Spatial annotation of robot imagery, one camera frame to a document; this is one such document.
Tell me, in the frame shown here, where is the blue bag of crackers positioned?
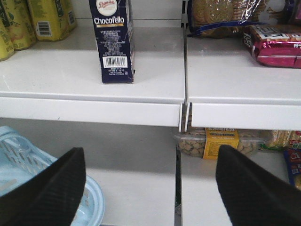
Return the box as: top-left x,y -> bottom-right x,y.
187,0 -> 260,39

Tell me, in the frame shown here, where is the light blue plastic basket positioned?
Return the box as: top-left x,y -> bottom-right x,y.
0,126 -> 105,226

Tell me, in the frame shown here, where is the dark blue Chocofello cookie box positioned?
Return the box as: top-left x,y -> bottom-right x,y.
89,0 -> 135,84

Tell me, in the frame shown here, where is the white store shelving unit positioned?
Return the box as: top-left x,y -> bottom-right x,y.
0,0 -> 301,226

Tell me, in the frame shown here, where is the yellow pear drink bottle left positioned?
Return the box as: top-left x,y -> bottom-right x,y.
0,21 -> 15,61

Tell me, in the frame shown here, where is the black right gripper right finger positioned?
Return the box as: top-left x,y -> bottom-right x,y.
215,145 -> 301,226

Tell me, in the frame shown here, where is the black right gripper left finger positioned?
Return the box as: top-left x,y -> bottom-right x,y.
0,147 -> 86,226

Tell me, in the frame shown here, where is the yellow pear drink bottle middle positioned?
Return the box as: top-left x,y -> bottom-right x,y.
0,0 -> 37,51

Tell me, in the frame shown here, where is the clear tub of cookies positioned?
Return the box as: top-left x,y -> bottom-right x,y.
174,128 -> 266,158

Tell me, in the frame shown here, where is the pink wafer biscuit pack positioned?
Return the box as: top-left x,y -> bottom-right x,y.
243,24 -> 301,68

